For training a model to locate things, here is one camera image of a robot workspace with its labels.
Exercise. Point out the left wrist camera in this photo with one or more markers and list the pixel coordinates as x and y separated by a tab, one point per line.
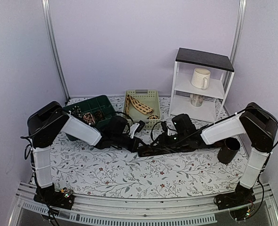
136	127

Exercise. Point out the cream ceramic mug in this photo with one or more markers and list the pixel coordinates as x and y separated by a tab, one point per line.
201	78

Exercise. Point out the dark brown rolled tie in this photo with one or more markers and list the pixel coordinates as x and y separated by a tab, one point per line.
98	115

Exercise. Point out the white shelf with black top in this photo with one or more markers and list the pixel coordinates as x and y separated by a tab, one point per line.
222	74

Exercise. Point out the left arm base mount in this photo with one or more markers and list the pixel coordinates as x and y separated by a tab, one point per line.
63	198

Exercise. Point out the right aluminium frame post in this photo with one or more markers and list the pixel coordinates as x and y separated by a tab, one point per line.
238	30

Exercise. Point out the tan black patterned tie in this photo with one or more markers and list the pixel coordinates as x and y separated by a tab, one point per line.
139	106

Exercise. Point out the left aluminium frame post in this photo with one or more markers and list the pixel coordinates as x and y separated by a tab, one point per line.
53	46

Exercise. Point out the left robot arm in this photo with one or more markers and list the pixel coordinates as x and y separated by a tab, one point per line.
51	120

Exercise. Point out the dark green divided organizer box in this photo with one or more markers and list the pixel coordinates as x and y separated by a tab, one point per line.
94	104

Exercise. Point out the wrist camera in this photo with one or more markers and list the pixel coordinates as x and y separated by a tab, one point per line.
165	128
136	127

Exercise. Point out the beige plastic slotted basket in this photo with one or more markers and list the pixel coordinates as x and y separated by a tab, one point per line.
148	97

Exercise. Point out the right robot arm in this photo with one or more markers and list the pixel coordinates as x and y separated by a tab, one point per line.
259	125

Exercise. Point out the floral white table mat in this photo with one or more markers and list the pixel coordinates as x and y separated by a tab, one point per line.
119	173

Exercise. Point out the patterned glass cup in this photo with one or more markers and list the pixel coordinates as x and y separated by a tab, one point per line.
196	100

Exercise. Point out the aluminium frame post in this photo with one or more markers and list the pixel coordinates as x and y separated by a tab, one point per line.
238	30
53	46

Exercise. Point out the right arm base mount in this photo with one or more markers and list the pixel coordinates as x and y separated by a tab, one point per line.
234	199

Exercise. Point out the dark brown cylinder cup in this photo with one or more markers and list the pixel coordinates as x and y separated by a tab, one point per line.
228	151

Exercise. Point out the tan patterned rolled tie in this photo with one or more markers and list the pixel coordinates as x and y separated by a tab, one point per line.
88	118

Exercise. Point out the dark red patterned tie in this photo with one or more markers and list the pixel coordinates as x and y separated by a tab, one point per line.
154	150

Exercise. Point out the black white dotted rolled tie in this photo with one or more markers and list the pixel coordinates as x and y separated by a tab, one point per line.
76	111

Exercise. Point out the aluminium front rail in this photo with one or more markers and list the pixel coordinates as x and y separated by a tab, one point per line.
106	211

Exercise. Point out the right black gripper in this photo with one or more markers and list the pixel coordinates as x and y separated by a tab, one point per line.
163	141

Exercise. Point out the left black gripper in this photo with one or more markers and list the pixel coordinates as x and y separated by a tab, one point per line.
134	146

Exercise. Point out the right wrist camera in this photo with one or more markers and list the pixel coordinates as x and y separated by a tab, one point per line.
165	128

